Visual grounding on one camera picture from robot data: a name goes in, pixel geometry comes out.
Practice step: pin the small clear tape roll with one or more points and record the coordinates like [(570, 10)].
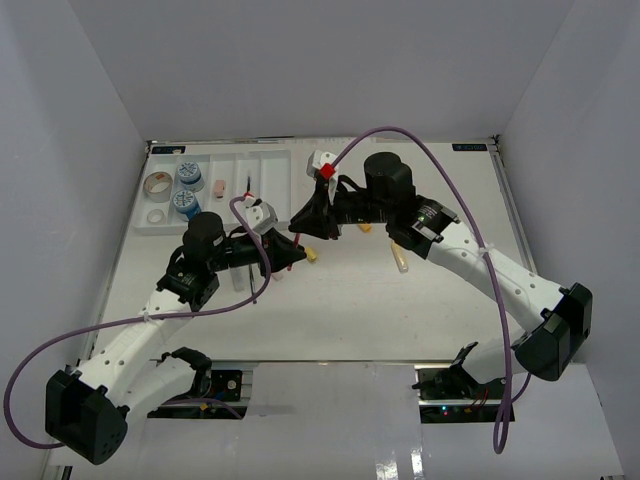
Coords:
[(156, 217)]

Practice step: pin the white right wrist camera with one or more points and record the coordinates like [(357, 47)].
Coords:
[(320, 163)]

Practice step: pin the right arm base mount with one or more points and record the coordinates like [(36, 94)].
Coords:
[(455, 383)]

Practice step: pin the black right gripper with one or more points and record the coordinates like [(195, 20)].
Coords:
[(316, 218)]

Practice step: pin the white compartment tray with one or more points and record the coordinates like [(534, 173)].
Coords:
[(271, 172)]

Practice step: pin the black pen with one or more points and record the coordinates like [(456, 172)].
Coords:
[(252, 284)]

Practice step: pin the orange capped glue stick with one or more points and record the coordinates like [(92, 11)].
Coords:
[(239, 278)]

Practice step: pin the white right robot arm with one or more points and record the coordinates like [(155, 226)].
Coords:
[(555, 321)]

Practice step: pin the blue slime jar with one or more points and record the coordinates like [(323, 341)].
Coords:
[(190, 176), (185, 204)]

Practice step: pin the yellow eraser block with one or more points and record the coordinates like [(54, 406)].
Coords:
[(311, 254)]

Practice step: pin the large clear tape roll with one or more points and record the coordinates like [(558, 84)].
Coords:
[(157, 187)]

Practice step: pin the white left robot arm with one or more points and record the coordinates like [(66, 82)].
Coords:
[(90, 408)]

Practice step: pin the yellow highlighter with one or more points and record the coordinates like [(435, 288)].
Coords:
[(399, 258)]

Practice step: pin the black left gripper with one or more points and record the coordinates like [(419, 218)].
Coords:
[(280, 250)]

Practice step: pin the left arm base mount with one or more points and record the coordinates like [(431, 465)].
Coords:
[(210, 382)]

